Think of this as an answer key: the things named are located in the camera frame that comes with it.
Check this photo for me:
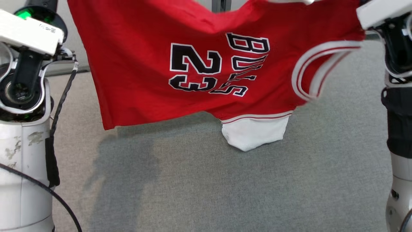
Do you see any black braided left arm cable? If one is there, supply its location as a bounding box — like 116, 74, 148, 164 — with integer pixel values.
44, 60, 79, 188

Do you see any thin black left camera cable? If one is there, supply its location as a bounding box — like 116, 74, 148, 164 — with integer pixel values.
0, 163, 83, 232

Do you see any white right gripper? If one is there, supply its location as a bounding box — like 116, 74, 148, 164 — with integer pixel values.
356, 0, 412, 30

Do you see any red Bulls 23 jersey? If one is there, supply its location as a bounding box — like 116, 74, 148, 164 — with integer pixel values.
67, 0, 366, 152

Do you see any thin black right camera cable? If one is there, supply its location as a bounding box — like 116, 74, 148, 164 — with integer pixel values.
399, 209, 412, 232

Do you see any thin black camera cable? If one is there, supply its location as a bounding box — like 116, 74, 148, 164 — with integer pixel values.
399, 209, 412, 232
0, 163, 83, 232

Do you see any grey partition bottom rail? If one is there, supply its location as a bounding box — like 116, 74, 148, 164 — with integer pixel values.
363, 30, 385, 42
43, 63, 91, 77

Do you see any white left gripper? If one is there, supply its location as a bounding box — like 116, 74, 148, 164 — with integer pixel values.
0, 10, 68, 56

